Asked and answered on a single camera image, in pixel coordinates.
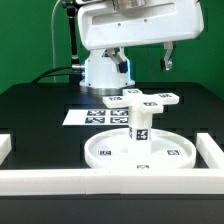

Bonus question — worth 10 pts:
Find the white marker sheet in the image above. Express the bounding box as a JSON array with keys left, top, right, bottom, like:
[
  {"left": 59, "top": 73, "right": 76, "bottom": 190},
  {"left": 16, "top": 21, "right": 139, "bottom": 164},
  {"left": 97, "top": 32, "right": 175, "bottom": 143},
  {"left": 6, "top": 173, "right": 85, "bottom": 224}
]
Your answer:
[{"left": 63, "top": 109, "right": 128, "bottom": 126}]

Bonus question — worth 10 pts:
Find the white round table top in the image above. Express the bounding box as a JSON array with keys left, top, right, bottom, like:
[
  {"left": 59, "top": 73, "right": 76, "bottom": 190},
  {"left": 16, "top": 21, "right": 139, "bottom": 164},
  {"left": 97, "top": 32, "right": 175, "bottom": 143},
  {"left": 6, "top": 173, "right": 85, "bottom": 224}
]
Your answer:
[{"left": 84, "top": 128, "right": 196, "bottom": 170}]

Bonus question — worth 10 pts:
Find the white cross-shaped table base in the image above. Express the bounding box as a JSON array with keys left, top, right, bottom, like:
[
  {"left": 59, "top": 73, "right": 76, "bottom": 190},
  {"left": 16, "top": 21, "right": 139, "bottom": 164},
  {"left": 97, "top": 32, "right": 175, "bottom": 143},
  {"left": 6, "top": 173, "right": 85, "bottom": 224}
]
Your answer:
[{"left": 102, "top": 89, "right": 179, "bottom": 114}]

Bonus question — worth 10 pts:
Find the white obstacle fence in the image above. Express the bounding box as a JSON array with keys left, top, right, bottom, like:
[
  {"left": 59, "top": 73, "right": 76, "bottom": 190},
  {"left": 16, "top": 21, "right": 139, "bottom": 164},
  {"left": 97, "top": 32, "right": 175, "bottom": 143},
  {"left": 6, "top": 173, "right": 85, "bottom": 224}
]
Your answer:
[{"left": 0, "top": 133, "right": 224, "bottom": 196}]

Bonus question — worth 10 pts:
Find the black cable bundle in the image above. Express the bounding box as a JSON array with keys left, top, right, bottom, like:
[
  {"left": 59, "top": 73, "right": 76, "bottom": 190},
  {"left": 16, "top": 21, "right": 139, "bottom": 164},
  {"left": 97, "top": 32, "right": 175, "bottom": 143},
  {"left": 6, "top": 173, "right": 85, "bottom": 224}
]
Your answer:
[{"left": 31, "top": 65, "right": 75, "bottom": 84}]

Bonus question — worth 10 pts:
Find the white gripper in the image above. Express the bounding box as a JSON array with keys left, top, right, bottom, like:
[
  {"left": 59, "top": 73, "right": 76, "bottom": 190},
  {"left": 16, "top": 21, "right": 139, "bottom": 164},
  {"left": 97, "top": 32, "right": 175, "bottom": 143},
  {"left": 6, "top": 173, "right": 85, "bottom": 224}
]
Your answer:
[{"left": 78, "top": 0, "right": 204, "bottom": 73}]

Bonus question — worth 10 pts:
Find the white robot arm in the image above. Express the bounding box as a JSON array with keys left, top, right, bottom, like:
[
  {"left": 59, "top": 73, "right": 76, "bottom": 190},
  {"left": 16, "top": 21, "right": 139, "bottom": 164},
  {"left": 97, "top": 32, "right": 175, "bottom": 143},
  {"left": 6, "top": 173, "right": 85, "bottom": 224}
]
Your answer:
[{"left": 78, "top": 0, "right": 204, "bottom": 95}]

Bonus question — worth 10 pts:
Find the white thin cable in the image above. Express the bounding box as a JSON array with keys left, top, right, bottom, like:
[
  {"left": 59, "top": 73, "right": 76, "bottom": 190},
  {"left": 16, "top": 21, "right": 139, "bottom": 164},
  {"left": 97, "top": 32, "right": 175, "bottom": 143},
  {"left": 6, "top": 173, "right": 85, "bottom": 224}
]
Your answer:
[{"left": 50, "top": 0, "right": 63, "bottom": 84}]

